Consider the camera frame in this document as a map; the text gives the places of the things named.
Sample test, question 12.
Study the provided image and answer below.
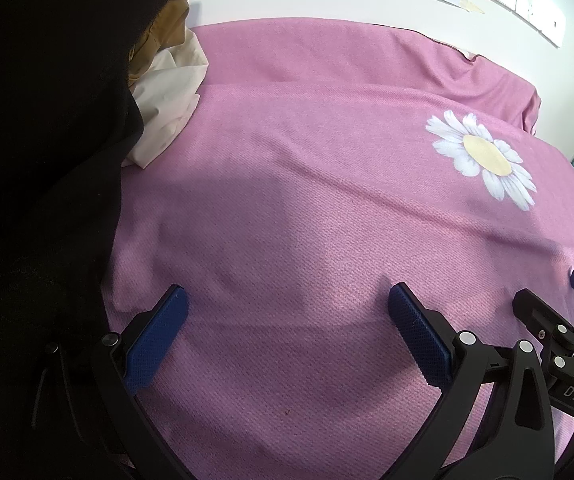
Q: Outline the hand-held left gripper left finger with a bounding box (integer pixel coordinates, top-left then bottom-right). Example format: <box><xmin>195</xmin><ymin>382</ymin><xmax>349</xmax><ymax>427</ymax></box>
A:
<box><xmin>90</xmin><ymin>284</ymin><xmax>203</xmax><ymax>480</ymax></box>

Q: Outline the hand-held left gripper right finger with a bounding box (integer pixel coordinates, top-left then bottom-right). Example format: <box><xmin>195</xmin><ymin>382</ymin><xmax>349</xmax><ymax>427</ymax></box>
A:
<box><xmin>388</xmin><ymin>282</ymin><xmax>560</xmax><ymax>480</ymax></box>

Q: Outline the black buttoned cardigan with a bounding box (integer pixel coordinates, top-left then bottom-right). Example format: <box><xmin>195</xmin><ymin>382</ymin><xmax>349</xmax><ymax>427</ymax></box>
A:
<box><xmin>0</xmin><ymin>0</ymin><xmax>198</xmax><ymax>480</ymax></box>

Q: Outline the cream cloth garment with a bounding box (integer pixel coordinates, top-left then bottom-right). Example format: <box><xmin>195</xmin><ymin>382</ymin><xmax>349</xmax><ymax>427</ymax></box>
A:
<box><xmin>121</xmin><ymin>35</ymin><xmax>210</xmax><ymax>168</ymax></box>

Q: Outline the brown jacket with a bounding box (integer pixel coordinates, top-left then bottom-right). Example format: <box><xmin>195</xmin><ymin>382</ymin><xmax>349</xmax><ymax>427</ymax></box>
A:
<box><xmin>127</xmin><ymin>0</ymin><xmax>202</xmax><ymax>78</ymax></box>

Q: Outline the pink daisy print blanket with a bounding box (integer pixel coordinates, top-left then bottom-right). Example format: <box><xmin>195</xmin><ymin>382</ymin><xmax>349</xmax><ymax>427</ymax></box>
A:
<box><xmin>102</xmin><ymin>17</ymin><xmax>574</xmax><ymax>480</ymax></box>

